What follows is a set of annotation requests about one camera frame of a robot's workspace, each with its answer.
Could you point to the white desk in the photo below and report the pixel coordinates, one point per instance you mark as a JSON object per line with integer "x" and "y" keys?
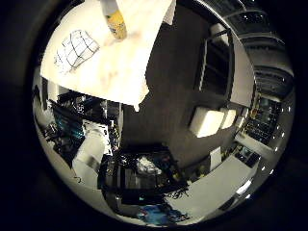
{"x": 215, "y": 189}

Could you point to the large white box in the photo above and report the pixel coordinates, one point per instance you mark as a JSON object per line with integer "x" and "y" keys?
{"x": 205, "y": 122}

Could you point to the black equipment with cyan light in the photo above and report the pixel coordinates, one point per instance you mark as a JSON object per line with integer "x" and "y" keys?
{"x": 68, "y": 125}

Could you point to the black cluttered cart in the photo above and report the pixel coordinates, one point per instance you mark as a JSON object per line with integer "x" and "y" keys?
{"x": 141, "y": 179}

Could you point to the white cloth blue grid lines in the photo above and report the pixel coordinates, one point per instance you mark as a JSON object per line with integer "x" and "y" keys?
{"x": 77, "y": 48}

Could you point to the black shelf unit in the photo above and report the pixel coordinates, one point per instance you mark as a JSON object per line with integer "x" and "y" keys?
{"x": 215, "y": 67}

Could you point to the small white box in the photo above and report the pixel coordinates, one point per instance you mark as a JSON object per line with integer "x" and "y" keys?
{"x": 228, "y": 118}

